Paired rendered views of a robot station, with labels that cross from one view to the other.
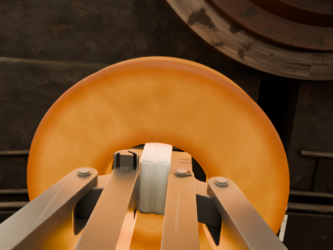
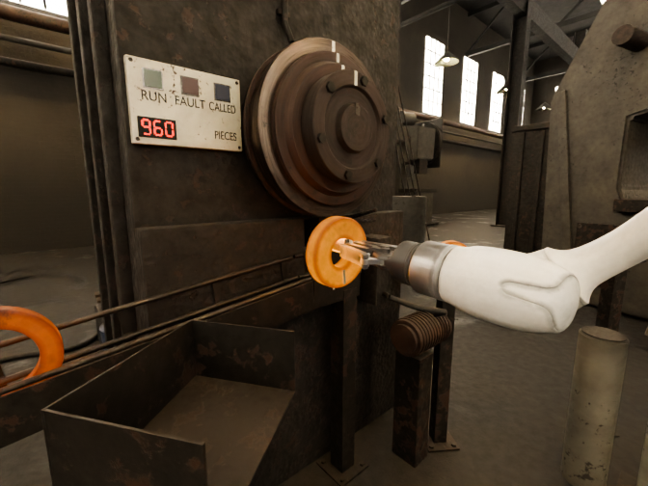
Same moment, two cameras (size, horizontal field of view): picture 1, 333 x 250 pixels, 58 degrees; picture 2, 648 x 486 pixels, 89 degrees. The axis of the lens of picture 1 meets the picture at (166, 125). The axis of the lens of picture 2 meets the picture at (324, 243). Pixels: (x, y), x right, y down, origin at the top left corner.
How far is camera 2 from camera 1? 0.59 m
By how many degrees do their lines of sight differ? 42
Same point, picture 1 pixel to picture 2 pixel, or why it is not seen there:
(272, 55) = (320, 208)
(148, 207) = not seen: hidden behind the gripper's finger
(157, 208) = not seen: hidden behind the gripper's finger
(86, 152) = (329, 244)
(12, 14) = (150, 196)
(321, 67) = (336, 211)
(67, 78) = (208, 233)
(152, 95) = (342, 226)
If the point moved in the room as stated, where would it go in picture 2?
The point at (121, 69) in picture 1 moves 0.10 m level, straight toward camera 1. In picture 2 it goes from (337, 220) to (380, 224)
